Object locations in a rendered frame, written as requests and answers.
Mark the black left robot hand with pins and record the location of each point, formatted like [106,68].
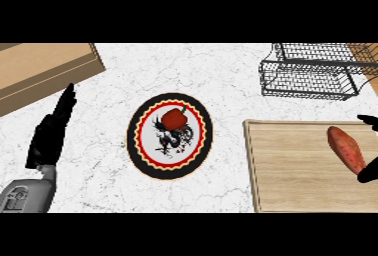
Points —
[48,136]

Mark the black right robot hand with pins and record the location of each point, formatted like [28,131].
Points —
[369,121]

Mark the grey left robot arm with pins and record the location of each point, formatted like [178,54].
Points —
[26,195]

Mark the orange sweet potato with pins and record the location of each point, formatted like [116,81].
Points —
[345,148]

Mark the pale wooden tray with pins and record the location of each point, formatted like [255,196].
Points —
[310,166]

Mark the brown wooden board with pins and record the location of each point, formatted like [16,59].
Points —
[367,60]

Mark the brown wooden cabinet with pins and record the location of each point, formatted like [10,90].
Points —
[38,73]

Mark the black rimmed decorated plate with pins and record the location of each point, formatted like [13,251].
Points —
[169,136]

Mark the red bell pepper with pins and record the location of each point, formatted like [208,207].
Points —
[174,119]

